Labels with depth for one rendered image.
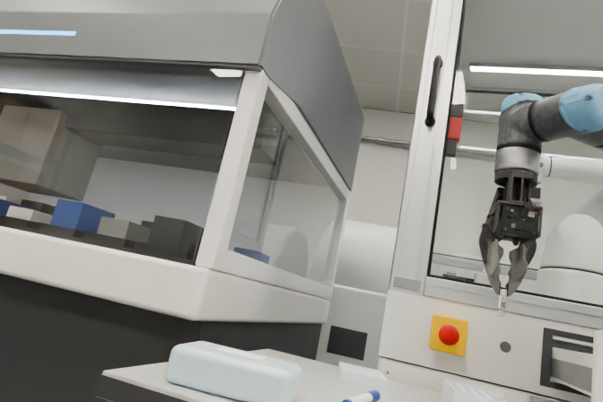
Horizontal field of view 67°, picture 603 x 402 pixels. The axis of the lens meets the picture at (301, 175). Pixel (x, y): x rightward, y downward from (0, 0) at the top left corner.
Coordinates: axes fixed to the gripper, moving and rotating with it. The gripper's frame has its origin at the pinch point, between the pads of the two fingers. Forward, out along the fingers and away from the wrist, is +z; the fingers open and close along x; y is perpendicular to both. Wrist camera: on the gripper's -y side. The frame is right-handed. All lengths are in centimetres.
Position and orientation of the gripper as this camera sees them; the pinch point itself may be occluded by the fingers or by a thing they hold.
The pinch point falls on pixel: (502, 288)
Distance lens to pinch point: 90.0
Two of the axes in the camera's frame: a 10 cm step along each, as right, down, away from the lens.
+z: -2.0, 9.5, -2.5
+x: 9.6, 1.5, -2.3
